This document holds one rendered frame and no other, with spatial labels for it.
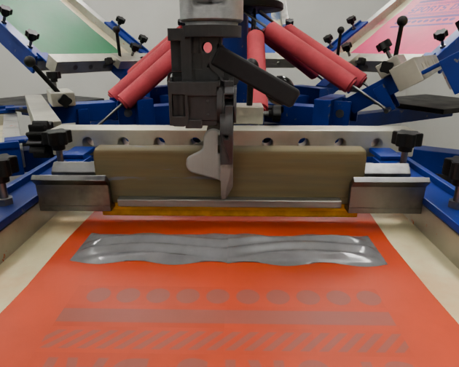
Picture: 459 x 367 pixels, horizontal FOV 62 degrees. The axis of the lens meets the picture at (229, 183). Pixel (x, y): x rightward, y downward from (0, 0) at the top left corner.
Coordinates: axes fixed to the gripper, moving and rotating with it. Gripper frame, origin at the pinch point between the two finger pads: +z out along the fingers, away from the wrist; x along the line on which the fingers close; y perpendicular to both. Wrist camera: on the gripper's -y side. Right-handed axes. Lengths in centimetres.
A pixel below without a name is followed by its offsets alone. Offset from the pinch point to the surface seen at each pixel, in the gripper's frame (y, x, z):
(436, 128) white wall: -200, -330, 57
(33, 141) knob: 37.2, -19.7, -1.1
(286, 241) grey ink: -7.1, 7.9, 4.6
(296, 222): -9.4, 0.9, 5.4
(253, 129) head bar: -4.2, -21.6, -3.2
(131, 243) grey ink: 11.6, 8.9, 4.5
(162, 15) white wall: 83, -412, -53
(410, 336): -15.6, 23.1, 5.4
